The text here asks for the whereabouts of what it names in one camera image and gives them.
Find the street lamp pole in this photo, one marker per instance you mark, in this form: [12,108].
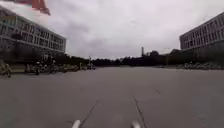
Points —
[89,61]

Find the tall thin tower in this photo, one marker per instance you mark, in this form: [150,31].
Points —
[142,51]

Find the grey paved plaza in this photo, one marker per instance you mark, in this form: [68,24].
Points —
[133,90]

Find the row of trees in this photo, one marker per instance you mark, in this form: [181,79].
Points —
[146,59]

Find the robot's own part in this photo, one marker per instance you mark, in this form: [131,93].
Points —
[76,124]
[135,124]

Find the row of parked bicycles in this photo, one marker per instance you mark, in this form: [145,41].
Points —
[201,65]
[40,68]

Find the long grey glazed building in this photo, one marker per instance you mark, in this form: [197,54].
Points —
[30,35]

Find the grey building with windows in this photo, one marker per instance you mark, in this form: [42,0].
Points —
[205,36]

